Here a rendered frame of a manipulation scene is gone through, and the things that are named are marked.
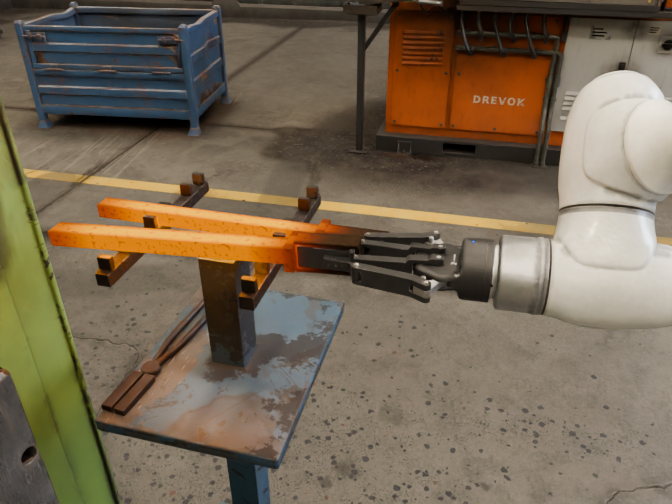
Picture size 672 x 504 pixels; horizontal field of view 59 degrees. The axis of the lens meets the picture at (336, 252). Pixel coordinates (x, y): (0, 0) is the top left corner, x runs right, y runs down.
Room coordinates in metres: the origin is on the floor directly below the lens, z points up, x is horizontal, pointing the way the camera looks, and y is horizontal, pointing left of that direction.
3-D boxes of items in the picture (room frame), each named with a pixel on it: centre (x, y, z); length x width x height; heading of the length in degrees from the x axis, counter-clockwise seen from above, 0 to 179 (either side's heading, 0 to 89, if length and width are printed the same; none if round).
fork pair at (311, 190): (0.92, 0.15, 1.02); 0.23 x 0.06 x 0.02; 75
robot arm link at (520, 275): (0.59, -0.21, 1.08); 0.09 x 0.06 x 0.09; 166
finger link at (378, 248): (0.63, -0.08, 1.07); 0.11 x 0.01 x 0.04; 72
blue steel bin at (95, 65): (4.39, 1.48, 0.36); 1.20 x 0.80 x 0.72; 82
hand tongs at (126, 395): (0.95, 0.24, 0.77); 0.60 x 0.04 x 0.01; 160
